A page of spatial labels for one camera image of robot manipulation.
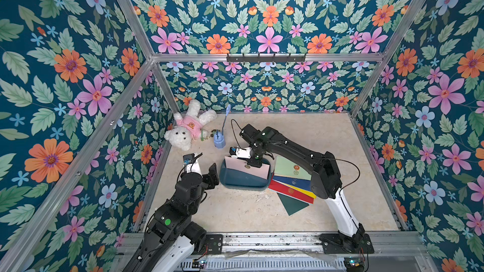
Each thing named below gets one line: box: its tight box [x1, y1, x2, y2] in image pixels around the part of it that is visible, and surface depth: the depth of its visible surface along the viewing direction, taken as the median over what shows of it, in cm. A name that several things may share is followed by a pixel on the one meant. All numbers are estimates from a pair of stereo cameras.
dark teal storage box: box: [219, 157, 271, 191], surface depth 93 cm
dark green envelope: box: [276, 192, 310, 216], surface depth 86 cm
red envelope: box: [268, 179, 314, 204], surface depth 90 cm
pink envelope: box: [224, 155, 271, 181], surface depth 92 cm
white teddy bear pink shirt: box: [163, 98, 217, 151], surface depth 107 cm
